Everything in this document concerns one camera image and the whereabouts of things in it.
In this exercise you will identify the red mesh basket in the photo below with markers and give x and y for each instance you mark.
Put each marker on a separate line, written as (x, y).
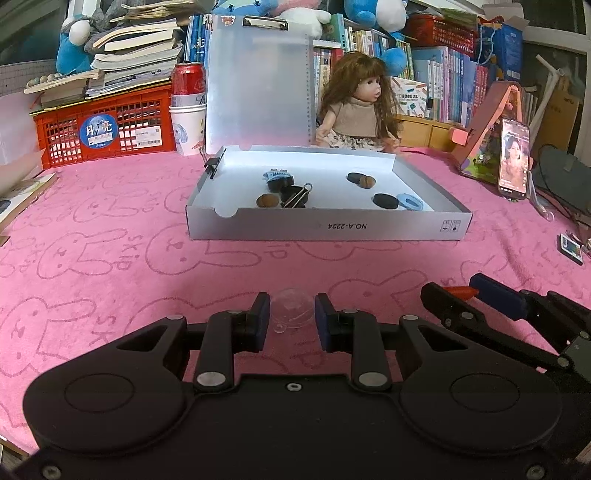
(441, 33)

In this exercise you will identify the red plastic basket with sticker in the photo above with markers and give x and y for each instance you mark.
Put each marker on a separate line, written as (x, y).
(106, 131)

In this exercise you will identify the row of pastel books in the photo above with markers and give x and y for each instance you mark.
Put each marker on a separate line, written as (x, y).
(452, 83)

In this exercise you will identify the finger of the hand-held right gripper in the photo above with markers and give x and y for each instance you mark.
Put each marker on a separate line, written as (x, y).
(455, 310)
(498, 293)

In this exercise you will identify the blue carton box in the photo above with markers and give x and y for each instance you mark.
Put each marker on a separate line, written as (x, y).
(501, 50)

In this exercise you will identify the pink printed blanket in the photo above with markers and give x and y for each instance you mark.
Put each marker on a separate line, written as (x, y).
(115, 258)

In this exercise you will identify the white paper cup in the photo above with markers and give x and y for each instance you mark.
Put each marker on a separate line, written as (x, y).
(189, 127)

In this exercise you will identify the white paper sheets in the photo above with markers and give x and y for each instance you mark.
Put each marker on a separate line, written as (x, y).
(14, 138)

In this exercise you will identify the large black binder clip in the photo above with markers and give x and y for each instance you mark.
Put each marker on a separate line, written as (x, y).
(298, 201)

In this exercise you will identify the row of green spined books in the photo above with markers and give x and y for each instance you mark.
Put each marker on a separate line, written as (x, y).
(364, 41)

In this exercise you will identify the brown cardboard sheet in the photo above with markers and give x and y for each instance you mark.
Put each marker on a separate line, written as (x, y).
(565, 110)

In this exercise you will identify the stack of worn books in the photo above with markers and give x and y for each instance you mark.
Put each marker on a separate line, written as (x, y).
(134, 50)

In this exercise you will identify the blue plush ball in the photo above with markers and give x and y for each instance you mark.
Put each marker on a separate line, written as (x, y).
(393, 61)

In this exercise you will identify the black round cap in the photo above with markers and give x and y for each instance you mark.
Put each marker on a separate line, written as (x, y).
(291, 190)

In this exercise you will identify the small black binder clip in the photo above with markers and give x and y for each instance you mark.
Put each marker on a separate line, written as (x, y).
(212, 164)

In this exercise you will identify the brown nut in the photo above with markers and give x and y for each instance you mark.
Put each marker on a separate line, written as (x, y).
(268, 201)
(368, 182)

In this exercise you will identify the smartphone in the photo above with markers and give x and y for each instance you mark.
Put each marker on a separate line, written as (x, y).
(513, 159)

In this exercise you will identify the black round disc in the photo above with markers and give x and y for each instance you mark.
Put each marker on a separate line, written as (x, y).
(385, 201)
(354, 177)

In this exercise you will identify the clear suction cup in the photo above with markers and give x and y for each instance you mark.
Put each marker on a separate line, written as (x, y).
(291, 309)

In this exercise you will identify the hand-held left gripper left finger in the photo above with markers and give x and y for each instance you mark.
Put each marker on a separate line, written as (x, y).
(262, 318)

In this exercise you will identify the row of blue books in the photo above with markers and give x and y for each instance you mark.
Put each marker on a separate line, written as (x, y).
(199, 37)

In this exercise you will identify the white tube frame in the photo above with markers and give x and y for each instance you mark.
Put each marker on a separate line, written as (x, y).
(549, 87)

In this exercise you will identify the black pad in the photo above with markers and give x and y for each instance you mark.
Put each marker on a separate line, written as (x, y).
(561, 175)

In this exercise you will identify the coloured pencil box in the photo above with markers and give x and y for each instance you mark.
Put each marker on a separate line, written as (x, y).
(411, 99)

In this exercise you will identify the white cardboard box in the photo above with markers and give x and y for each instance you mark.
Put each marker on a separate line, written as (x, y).
(323, 226)

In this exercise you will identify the wooden drawer box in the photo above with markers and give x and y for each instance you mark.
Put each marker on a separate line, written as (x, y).
(429, 133)

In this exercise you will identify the red tapered plastic stick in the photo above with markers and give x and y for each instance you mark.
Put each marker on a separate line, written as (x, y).
(459, 291)

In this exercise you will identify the red drink can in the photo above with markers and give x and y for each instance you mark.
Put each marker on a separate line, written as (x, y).
(188, 78)

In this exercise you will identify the row of red white books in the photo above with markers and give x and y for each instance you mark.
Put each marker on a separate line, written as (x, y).
(325, 74)

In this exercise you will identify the long-haired doll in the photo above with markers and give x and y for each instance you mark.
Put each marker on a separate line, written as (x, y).
(358, 106)

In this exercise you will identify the flat lying book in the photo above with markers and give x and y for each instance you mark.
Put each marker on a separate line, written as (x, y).
(18, 196)

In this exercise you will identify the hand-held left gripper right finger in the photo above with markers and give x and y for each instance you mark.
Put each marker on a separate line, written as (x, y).
(323, 321)

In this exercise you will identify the blue hair clip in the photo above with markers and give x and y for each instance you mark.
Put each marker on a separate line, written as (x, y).
(278, 174)
(413, 201)

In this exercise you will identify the pink toy house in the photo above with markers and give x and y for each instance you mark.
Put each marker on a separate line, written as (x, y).
(482, 138)

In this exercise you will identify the small colourful box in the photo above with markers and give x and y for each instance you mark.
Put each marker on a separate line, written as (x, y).
(571, 248)

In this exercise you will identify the blue white plush toy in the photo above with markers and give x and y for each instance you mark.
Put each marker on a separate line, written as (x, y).
(374, 11)

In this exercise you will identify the translucent clipboard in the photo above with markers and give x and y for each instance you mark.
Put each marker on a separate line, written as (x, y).
(258, 87)

